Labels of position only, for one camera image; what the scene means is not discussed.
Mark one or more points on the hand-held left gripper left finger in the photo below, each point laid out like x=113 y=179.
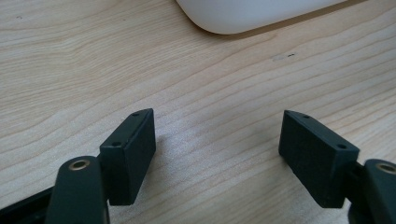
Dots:
x=130 y=161

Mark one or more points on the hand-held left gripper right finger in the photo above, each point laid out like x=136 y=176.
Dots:
x=314 y=161

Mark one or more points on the white plastic bin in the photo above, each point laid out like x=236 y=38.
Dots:
x=249 y=14

